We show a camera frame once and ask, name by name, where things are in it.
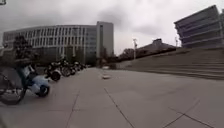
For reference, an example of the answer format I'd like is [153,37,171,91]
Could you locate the white and blue scooter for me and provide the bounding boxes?
[19,63,52,99]

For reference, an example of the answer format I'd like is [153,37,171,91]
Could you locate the dark tree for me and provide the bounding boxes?
[11,34,39,65]

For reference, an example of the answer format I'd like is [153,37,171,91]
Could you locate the dark building with horizontal bands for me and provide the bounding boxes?
[173,4,224,50]

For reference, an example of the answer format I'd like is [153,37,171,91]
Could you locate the low dark building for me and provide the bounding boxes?
[135,37,178,58]

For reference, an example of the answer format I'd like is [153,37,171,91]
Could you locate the grey paved plaza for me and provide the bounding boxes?
[0,67,224,128]

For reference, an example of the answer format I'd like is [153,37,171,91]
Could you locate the row of parked scooters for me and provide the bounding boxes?
[44,57,90,83]

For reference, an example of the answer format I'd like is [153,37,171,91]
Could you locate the curved building with tall block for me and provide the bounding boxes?
[1,21,115,67]

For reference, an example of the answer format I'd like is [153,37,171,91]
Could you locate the wide stone steps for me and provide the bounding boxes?
[115,47,224,81]

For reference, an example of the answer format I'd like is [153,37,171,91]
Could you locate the pole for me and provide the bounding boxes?
[132,37,138,61]

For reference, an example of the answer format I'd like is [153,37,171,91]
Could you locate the small pale object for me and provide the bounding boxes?
[101,74,112,80]

